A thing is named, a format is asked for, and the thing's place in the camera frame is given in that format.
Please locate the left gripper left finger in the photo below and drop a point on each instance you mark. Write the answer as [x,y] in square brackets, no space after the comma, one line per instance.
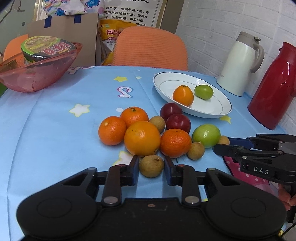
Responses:
[118,176]

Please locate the floral fabric bundle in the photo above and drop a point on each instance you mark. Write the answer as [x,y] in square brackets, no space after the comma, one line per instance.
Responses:
[74,7]

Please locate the white wall poster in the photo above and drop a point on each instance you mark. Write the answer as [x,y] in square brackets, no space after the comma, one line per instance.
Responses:
[140,12]

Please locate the large orange front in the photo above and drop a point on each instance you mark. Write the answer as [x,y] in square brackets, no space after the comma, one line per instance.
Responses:
[183,95]

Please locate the orange plastic item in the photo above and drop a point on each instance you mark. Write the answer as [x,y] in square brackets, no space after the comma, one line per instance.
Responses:
[14,47]

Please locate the brown longan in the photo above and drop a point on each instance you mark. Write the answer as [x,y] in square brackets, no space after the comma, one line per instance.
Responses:
[224,140]
[158,122]
[196,151]
[151,166]

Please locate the person's right hand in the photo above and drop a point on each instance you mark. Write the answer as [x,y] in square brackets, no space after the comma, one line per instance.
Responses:
[286,198]

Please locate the rear red plum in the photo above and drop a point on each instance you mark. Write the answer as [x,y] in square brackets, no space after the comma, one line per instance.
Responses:
[169,109]

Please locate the large orange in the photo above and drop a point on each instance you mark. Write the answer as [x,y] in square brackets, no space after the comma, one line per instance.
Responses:
[142,138]
[183,95]

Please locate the right tangerine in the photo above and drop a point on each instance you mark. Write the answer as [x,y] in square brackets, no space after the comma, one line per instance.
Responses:
[175,143]

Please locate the red thermos jug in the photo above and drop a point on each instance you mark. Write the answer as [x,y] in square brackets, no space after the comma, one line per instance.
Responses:
[276,90]

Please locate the yellow snack bag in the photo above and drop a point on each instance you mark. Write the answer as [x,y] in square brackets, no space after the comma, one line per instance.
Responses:
[109,31]

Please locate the white ceramic plate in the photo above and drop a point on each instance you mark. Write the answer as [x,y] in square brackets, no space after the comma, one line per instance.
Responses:
[219,105]

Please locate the green jujube rear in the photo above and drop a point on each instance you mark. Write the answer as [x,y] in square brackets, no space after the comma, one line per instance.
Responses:
[207,134]

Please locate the back tangerine with stem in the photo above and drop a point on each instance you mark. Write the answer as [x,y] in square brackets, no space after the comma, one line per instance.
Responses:
[133,114]

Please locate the green jujube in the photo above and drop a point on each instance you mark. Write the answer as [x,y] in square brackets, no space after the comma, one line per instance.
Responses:
[207,134]
[204,92]

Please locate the orange mesh chair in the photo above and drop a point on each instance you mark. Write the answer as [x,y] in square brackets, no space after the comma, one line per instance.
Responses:
[150,47]

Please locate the left tangerine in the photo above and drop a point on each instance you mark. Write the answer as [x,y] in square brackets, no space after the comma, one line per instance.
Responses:
[112,130]

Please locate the instant noodle cup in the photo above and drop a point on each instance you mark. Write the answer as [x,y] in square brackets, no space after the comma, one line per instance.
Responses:
[39,48]

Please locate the front red plum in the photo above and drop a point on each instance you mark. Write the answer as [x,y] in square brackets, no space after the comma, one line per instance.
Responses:
[179,121]

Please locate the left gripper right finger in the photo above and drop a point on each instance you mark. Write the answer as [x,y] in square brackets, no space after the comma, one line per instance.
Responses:
[186,177]

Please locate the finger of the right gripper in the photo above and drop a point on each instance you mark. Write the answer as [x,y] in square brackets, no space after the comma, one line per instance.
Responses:
[233,151]
[258,142]

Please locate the red plum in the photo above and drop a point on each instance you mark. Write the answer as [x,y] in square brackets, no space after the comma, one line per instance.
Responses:
[169,109]
[179,121]

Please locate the green jujube front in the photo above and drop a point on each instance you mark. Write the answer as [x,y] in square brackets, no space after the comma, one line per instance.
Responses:
[204,92]

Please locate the brown cardboard box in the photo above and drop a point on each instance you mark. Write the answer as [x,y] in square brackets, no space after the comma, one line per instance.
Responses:
[77,28]

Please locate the white thermos jug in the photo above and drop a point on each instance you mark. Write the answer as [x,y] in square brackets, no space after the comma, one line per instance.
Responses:
[245,57]

